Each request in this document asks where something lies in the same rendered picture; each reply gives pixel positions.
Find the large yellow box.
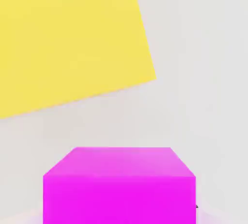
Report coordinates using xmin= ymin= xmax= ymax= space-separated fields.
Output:
xmin=0 ymin=0 xmax=157 ymax=120

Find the small magenta cube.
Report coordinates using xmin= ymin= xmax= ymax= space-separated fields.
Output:
xmin=43 ymin=146 xmax=197 ymax=224

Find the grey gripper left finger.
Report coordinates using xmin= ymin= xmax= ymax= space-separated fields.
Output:
xmin=15 ymin=208 xmax=44 ymax=224

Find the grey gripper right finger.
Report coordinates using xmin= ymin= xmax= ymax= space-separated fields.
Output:
xmin=195 ymin=204 xmax=223 ymax=224

